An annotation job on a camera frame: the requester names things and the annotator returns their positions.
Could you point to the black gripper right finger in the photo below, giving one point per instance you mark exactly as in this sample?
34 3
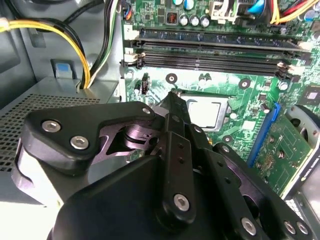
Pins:
225 180

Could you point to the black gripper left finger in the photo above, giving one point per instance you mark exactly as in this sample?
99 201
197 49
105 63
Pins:
62 152

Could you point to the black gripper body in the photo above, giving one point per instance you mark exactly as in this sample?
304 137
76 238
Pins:
120 200

